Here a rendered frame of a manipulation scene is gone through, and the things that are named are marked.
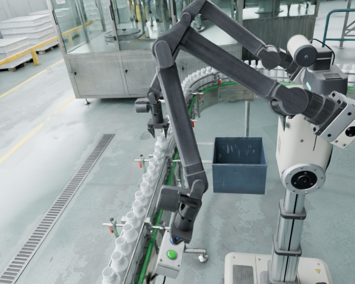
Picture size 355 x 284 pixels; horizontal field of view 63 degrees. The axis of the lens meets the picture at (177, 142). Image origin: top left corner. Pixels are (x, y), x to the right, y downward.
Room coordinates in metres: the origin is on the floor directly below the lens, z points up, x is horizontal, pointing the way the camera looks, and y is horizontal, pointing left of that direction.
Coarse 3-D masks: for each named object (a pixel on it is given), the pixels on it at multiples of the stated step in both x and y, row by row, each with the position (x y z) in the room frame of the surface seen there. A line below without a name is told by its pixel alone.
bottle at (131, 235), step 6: (126, 228) 0.75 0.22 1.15; (132, 228) 0.73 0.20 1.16; (126, 234) 0.72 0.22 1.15; (132, 234) 0.72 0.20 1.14; (138, 234) 0.74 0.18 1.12; (132, 240) 0.71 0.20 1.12; (132, 246) 0.71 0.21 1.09; (138, 246) 0.72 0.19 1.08; (138, 252) 0.71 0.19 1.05; (138, 258) 0.71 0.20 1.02
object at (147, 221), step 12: (192, 96) 2.13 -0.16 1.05; (192, 120) 1.67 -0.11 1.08; (168, 156) 1.23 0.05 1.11; (144, 168) 1.27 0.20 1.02; (168, 168) 1.23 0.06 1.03; (180, 168) 1.23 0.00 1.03; (180, 180) 1.24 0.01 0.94; (156, 228) 0.79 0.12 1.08; (168, 228) 0.78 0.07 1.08; (156, 240) 0.83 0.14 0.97
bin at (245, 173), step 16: (208, 144) 1.59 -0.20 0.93; (224, 144) 1.62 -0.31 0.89; (240, 144) 1.60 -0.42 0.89; (256, 144) 1.58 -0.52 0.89; (208, 160) 1.41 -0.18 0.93; (224, 160) 1.63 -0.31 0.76; (240, 160) 1.60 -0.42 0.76; (256, 160) 1.58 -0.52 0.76; (224, 176) 1.33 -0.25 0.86; (240, 176) 1.31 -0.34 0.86; (256, 176) 1.29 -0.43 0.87; (224, 192) 1.33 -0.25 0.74; (240, 192) 1.31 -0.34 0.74; (256, 192) 1.28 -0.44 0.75
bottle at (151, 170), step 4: (148, 168) 1.09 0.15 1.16; (152, 168) 1.10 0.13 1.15; (148, 172) 1.07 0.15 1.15; (152, 172) 1.06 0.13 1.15; (156, 172) 1.08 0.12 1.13; (152, 176) 1.06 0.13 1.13; (156, 176) 1.06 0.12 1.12; (156, 180) 1.06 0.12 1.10; (160, 184) 1.08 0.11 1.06; (160, 188) 1.07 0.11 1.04
